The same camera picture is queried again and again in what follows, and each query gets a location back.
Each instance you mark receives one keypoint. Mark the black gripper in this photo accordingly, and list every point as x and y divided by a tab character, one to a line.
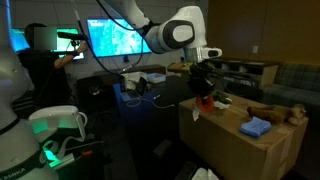
200	77

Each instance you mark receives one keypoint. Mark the red soft toy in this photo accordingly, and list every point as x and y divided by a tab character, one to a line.
205	104

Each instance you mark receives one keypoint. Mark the blue cloth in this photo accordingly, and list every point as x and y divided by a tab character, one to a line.
255	127

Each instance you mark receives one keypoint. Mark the brown plush toy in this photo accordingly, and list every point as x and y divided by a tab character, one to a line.
270	114

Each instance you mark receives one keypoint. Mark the white towel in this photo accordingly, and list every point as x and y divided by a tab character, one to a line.
201	175

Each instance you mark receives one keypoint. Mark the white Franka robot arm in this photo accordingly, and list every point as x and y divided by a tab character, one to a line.
20	143

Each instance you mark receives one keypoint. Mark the large cardboard box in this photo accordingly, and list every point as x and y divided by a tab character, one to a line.
216	143

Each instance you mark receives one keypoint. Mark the translucent plastic container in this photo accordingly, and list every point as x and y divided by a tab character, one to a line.
156	78

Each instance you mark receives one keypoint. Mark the dark wooden bench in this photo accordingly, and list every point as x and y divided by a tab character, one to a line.
156	69

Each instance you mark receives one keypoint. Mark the open dark laptop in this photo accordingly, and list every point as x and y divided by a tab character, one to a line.
141	86

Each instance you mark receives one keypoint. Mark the wooden shelf cabinet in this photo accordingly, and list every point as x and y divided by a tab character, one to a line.
266	71

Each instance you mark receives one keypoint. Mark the blue table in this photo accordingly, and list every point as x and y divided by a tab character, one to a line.
133	116

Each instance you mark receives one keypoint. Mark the plaid sofa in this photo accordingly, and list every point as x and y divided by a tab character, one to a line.
293	90

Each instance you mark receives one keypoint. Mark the small monitor screen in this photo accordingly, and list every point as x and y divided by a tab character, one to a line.
65	47

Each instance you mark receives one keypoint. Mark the white VR headset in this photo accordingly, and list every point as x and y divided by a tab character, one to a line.
56	116

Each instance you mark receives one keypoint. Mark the aluminium profile bar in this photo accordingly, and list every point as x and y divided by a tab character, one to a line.
63	161

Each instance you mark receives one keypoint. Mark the person in dark clothes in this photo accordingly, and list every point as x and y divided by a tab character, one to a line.
40	73

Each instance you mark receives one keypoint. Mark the white wall outlet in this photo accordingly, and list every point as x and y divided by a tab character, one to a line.
255	49

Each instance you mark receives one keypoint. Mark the large wall display screen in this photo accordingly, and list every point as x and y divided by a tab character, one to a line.
113	40

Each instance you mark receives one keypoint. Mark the black camera on tripod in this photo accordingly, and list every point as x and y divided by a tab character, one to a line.
71	35

